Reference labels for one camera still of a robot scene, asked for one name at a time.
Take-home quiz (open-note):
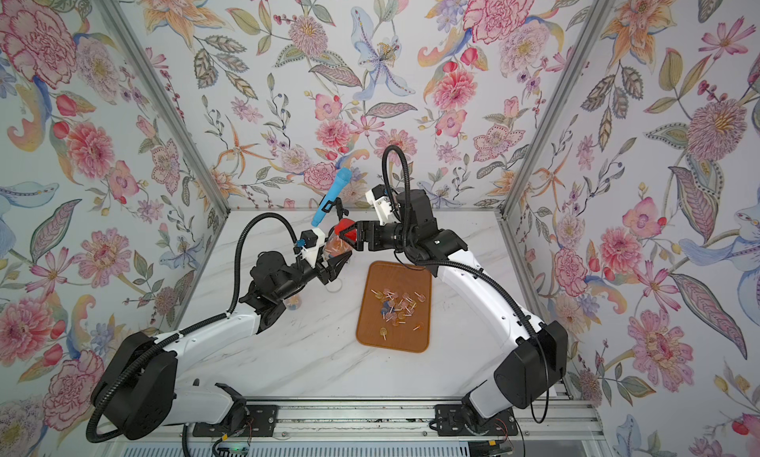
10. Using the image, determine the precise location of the red jar lid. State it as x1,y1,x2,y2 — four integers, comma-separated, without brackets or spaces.
334,218,357,245

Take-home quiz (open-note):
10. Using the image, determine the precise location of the red lidded plastic jar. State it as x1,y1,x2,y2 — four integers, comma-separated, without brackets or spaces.
324,233,352,258

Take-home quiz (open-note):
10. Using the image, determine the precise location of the clear jar with candies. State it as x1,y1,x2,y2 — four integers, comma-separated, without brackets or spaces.
326,279,344,294

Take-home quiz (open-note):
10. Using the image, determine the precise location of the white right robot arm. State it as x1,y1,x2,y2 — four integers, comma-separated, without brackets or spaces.
336,187,569,427

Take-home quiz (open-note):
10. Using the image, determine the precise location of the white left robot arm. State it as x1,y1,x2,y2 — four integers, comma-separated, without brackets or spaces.
85,251,351,443

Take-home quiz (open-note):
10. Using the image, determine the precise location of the small clear jar of candies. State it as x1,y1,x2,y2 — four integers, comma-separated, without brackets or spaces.
284,295,302,311

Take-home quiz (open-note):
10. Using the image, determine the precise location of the blue microphone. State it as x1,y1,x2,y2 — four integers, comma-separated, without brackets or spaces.
311,168,352,228

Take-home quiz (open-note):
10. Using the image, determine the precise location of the brown wooden tray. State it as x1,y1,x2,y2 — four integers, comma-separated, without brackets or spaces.
355,261,433,353

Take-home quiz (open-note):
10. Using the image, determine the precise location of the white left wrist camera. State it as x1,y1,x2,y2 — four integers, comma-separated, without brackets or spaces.
295,228,327,268

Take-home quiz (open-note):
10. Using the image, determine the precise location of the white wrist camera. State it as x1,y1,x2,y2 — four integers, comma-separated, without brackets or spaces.
295,228,327,268
365,185,395,226

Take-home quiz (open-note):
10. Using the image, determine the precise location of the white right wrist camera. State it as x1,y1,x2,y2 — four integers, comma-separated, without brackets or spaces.
365,185,395,226

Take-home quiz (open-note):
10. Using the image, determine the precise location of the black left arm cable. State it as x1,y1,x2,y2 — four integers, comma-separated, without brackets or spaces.
85,212,298,444

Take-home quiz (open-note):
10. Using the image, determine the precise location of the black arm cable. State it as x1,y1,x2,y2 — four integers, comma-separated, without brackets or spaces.
381,144,550,425
85,212,298,444

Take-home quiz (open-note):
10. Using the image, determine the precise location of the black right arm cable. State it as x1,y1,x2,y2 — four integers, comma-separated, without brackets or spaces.
381,144,550,425

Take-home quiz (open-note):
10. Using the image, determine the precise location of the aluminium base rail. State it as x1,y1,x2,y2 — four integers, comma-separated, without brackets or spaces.
101,397,611,456

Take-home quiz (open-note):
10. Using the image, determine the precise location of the aluminium frame post right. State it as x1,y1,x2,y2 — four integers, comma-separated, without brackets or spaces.
500,0,631,218

